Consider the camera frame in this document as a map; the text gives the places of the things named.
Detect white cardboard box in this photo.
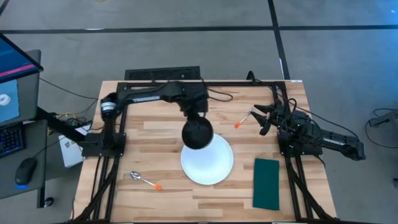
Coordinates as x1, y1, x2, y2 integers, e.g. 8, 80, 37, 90
58, 124, 93, 169

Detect dark green cloth napkin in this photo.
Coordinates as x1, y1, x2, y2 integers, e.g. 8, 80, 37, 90
252, 157, 280, 211

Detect black computer mouse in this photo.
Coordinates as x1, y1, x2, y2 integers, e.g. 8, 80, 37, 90
14, 157, 38, 187

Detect black backlit keyboard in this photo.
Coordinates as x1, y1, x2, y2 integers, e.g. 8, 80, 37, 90
0, 123, 25, 158

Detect grey-framed pale blue screen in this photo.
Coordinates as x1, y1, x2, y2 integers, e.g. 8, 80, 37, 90
0, 49, 42, 128

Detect white round plate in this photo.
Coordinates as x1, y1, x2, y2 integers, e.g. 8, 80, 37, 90
180, 133, 234, 186

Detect looped black floor cable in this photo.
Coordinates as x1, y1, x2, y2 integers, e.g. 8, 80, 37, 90
365, 108, 398, 149

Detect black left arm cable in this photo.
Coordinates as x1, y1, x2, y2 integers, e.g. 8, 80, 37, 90
201, 77, 234, 103

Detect metal spoon orange handle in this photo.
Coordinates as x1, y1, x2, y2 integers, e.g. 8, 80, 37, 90
129, 170, 163, 191

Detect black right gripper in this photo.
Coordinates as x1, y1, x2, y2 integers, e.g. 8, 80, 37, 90
250, 103, 290, 136

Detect thin black floor cable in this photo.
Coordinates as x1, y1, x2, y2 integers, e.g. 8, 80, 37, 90
39, 77, 100, 101

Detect black cable bundle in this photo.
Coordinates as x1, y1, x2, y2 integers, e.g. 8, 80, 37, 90
284, 155, 335, 222
74, 155, 121, 222

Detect yellow cable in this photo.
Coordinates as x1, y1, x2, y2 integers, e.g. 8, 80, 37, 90
54, 111, 78, 122

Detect black bowl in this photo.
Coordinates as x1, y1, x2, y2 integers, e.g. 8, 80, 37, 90
181, 115, 215, 151

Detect red and white cable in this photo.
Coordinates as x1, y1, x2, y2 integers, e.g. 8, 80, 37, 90
234, 111, 253, 129

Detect black vented box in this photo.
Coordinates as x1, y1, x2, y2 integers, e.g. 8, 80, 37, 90
124, 65, 201, 81

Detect grey computer desk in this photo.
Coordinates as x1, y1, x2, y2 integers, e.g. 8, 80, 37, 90
0, 119, 49, 200

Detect dark blue computer monitor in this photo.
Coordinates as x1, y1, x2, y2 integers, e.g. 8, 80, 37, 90
0, 32, 44, 85

